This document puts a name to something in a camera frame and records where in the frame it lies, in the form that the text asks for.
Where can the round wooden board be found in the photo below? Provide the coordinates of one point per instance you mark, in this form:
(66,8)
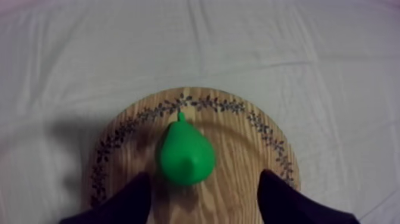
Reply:
(231,147)

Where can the green toy pear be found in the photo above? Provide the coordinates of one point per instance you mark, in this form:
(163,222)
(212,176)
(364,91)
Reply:
(185,151)

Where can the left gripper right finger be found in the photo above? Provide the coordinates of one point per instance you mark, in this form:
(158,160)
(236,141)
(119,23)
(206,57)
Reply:
(284,203)

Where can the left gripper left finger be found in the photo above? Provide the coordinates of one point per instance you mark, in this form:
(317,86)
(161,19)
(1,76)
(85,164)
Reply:
(128,204)

